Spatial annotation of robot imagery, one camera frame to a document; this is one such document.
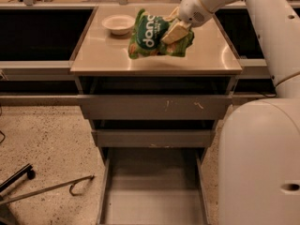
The green rice chip bag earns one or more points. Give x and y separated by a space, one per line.
147 34

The black wheeled stand leg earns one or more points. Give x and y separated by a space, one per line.
26 170

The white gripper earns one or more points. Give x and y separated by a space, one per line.
191 9

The white bowl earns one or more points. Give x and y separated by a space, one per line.
118 24

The grey drawer cabinet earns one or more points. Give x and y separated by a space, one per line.
102 67

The middle grey drawer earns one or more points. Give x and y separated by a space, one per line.
151 138

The top grey drawer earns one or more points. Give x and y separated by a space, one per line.
153 107

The metal rod with hook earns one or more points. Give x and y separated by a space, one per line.
70 183

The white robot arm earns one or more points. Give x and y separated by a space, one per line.
259 145

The bottom open grey drawer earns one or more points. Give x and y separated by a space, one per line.
153 186

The grey metal rail shelf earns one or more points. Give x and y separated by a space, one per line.
51 84

